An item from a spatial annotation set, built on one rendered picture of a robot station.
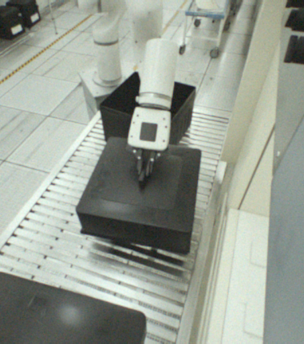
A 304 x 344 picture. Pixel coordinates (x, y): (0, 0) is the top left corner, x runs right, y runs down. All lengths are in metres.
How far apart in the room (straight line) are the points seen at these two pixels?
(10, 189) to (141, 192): 1.55
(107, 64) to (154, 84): 0.77
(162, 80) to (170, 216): 0.33
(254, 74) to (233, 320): 0.55
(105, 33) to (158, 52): 0.70
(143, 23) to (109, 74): 0.72
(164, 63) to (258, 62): 0.21
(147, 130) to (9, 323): 0.47
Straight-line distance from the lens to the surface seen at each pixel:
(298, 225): 0.19
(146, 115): 0.69
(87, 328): 0.50
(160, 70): 0.70
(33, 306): 0.53
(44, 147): 2.36
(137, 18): 0.76
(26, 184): 2.12
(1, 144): 2.53
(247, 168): 0.67
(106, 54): 1.42
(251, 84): 0.74
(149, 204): 0.67
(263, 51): 0.71
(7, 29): 3.75
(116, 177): 0.72
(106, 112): 1.01
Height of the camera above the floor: 1.49
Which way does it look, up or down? 49 degrees down
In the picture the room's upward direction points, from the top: straight up
